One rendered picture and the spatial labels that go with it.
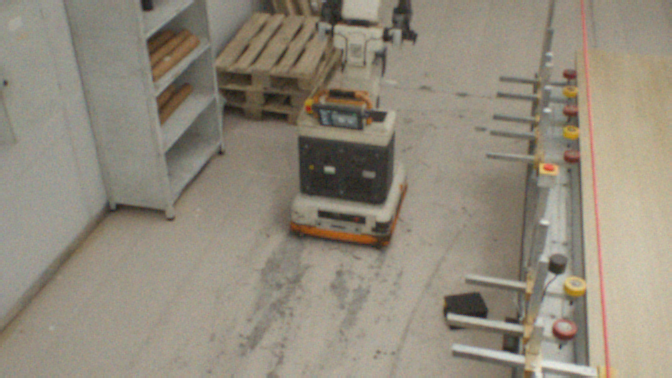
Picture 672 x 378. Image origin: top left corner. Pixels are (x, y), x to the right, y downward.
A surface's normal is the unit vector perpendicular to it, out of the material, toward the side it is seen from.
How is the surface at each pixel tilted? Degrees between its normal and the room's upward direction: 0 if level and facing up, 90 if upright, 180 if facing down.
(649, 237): 0
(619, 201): 0
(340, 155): 90
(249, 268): 0
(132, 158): 90
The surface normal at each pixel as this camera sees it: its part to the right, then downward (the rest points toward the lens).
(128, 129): -0.25, 0.54
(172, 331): 0.00, -0.83
